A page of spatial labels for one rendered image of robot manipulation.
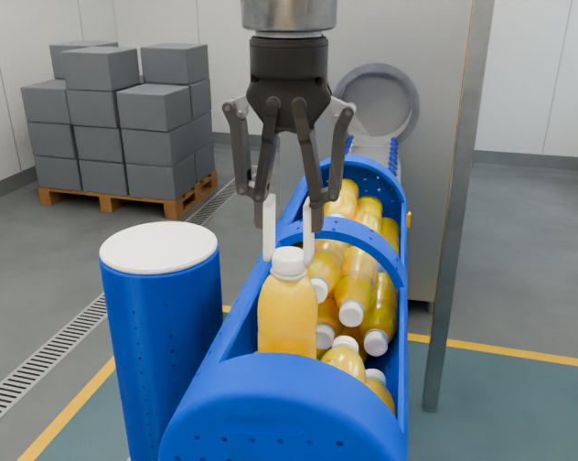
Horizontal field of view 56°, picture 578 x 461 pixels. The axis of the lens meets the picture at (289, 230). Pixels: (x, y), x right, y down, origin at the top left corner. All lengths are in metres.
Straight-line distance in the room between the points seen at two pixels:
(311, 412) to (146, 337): 0.80
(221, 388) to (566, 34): 5.20
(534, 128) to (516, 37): 0.85
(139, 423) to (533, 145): 4.82
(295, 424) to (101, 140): 3.84
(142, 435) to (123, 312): 0.37
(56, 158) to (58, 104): 0.43
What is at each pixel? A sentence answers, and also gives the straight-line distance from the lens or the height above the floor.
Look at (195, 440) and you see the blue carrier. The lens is 0.65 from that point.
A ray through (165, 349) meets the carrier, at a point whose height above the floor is 0.83.
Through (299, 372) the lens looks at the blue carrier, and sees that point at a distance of 0.60.
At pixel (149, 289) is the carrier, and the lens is 1.26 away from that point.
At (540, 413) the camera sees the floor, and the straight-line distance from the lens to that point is 2.59.
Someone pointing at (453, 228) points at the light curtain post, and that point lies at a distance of 2.01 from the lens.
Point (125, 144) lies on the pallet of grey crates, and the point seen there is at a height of 0.56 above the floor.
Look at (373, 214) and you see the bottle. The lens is 1.22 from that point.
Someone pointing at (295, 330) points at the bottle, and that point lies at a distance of 0.62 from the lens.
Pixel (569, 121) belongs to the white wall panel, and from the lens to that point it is 5.72.
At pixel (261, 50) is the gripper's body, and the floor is 1.55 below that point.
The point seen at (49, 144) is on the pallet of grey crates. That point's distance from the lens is 4.60.
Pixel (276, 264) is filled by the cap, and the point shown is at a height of 1.33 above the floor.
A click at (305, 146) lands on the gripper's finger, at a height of 1.46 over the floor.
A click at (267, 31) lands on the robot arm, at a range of 0.51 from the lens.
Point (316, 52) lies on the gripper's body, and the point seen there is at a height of 1.55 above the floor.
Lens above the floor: 1.61
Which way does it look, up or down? 24 degrees down
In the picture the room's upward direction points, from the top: straight up
